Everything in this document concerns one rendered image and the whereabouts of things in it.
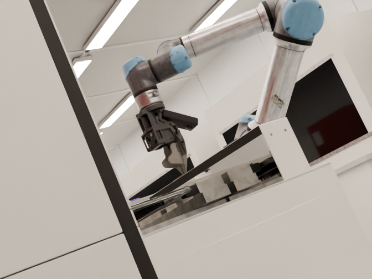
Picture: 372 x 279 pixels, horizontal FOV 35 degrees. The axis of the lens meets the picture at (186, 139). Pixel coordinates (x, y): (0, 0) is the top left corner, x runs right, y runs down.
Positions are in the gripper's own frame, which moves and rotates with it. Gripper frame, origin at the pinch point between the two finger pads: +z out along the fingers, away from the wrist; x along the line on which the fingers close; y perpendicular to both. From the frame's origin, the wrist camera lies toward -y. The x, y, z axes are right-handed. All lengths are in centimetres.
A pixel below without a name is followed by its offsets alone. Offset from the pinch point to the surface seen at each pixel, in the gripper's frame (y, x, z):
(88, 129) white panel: 60, 66, 1
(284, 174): 4.6, 40.1, 14.4
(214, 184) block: 9.5, 21.7, 9.1
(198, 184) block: 14.0, 21.8, 7.9
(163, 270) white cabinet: 46, 46, 23
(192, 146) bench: -278, -354, -78
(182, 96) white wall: -368, -447, -165
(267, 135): 4.4, 40.1, 5.0
